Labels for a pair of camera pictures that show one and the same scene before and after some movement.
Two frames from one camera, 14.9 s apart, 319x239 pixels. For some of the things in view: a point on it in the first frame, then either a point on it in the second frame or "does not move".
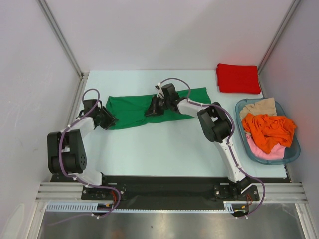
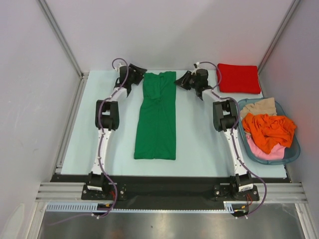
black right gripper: (155, 110) to (182, 81)
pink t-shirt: (276, 152) does not move
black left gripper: (110, 118) to (138, 72)
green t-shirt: (130, 109) to (156, 133)
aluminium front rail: (275, 192) does not move
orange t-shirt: (267, 131) does not move
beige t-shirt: (266, 106) does not move
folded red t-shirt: (239, 78) does not move
